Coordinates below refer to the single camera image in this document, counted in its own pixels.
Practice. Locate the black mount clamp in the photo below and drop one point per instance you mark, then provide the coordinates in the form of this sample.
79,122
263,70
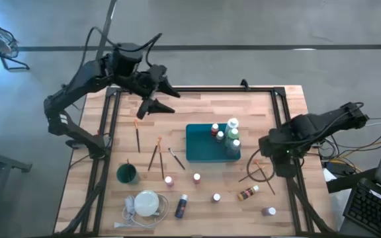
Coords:
245,84

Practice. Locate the orange paint bottle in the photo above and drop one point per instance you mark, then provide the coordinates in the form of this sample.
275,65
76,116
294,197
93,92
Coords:
196,178

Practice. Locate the blue power strip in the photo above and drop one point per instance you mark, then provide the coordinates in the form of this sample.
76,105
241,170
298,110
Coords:
339,168

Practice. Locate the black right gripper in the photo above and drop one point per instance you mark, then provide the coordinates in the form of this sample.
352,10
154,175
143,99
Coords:
283,167

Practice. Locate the magenta paint bottle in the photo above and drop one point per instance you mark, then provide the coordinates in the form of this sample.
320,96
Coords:
216,198

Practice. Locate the grey side desk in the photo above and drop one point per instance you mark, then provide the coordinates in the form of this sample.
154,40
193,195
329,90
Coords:
2,162

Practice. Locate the purple paint bottle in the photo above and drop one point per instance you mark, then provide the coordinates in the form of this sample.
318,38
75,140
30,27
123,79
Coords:
269,211

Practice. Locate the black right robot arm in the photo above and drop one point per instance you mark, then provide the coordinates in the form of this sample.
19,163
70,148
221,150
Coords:
309,127

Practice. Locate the small red paint bottle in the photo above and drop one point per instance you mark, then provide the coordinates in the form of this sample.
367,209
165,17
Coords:
214,127

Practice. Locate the thin dark paint brush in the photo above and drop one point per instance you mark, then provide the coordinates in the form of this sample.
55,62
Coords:
251,174

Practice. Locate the steel table lamp white shade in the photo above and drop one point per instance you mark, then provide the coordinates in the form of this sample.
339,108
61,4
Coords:
146,203

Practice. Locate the orange tipped paint brush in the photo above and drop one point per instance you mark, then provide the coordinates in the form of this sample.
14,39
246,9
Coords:
265,178

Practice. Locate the teal plastic cup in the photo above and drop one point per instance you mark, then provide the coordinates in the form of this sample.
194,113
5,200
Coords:
126,175

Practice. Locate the pink paint bottle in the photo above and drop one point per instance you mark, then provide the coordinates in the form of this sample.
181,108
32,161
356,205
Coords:
169,181

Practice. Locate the black aluminium table frame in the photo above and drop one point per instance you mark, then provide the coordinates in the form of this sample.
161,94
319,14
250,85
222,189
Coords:
210,89

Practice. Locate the teal plastic bin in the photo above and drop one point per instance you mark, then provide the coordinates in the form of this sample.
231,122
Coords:
200,145

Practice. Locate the black keyboard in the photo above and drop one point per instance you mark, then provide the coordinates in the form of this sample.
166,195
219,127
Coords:
372,208

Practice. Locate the small teal paint bottle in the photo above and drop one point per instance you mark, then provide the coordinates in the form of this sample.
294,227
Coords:
220,135

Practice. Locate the large white paint bottle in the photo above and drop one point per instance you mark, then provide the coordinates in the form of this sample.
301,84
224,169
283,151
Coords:
232,123

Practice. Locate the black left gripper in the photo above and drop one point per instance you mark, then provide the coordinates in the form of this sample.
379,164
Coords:
149,82

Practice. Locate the large green paint bottle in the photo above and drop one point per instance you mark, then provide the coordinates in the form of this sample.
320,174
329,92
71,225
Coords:
233,134

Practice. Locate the yellow paint bottle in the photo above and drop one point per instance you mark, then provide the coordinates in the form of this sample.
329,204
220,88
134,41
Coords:
247,193

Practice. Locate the large dark blue paint bottle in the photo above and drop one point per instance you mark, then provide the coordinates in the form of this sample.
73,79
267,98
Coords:
235,145

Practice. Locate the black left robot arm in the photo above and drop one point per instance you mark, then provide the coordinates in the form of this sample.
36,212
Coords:
78,82

